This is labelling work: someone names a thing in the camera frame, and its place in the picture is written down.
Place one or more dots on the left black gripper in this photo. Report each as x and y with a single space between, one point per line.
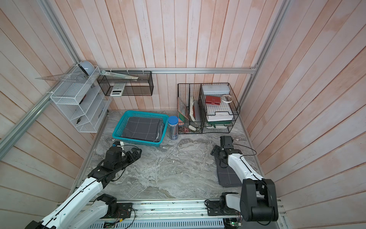
132 159

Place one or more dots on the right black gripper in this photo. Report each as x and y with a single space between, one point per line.
215 150

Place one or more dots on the teal plastic basket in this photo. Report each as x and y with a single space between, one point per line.
117 134

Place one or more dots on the dark grey checked pillowcase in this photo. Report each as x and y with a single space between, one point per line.
145 129
227 178

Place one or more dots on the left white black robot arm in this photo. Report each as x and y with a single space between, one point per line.
68 216

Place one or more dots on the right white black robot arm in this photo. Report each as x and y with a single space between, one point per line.
257 200

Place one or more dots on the white book stack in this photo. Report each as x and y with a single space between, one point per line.
220 116

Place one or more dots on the white tape roll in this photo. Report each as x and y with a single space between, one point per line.
226 98

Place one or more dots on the red wallet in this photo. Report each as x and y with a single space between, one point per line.
212 100

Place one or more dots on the blue lid pen cup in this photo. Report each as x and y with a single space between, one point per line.
172 129

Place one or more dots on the white pencil case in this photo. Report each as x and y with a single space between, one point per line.
215 89

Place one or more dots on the white calculator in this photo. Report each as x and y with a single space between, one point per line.
117 90

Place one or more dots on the clear triangle ruler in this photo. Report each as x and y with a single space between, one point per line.
75 77

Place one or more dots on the grey round tape roll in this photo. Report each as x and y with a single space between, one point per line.
86 67

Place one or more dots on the black wire desk organizer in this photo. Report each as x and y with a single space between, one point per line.
192 110

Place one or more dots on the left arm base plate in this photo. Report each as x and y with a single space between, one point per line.
119 210

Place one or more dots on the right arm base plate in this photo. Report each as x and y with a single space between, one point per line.
222 208

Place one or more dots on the aluminium mounting rail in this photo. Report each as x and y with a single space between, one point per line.
173 211

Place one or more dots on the white wire wall shelf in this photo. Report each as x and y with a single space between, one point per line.
83 104

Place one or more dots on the black wire wall basket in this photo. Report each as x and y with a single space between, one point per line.
137 83

